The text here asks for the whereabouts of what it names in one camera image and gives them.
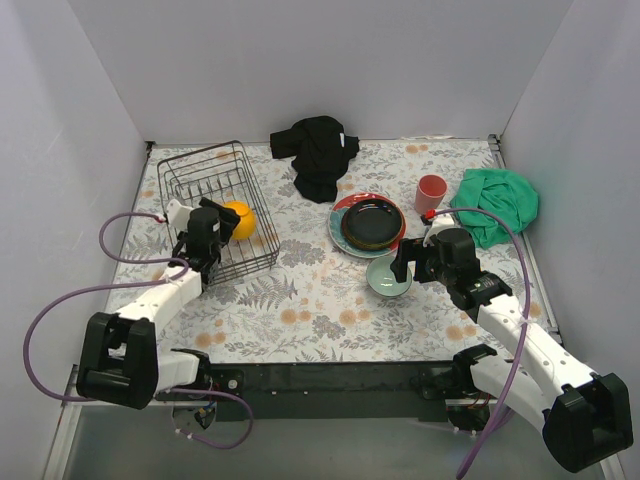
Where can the black base frame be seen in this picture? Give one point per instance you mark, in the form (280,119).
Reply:
(337,390)

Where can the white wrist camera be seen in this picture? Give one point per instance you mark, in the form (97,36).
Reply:
(176,216)
(436,224)

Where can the pink cup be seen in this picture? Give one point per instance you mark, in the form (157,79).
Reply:
(430,192)

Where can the yellow bowl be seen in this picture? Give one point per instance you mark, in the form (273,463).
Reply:
(247,220)

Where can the black wire dish rack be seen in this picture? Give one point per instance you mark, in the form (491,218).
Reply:
(223,173)

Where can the large white plate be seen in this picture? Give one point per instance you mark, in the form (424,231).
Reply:
(366,225)

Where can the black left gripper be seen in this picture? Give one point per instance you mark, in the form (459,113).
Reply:
(223,216)

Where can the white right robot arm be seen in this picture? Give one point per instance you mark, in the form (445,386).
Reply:
(583,417)

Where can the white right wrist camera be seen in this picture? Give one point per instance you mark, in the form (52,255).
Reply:
(436,224)

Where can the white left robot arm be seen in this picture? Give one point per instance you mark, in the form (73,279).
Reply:
(120,363)

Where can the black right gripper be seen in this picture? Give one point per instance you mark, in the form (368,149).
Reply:
(405,256)

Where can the orange yellow plate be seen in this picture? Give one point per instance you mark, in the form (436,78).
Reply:
(392,244)

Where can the green cloth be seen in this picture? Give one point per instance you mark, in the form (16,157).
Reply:
(503,193)

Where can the floral table mat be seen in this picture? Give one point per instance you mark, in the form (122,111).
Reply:
(314,304)

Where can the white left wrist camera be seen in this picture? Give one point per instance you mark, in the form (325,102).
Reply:
(176,216)

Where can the white green patterned bowl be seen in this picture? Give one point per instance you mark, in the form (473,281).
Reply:
(382,280)

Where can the black cloth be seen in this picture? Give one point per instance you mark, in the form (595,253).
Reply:
(321,154)

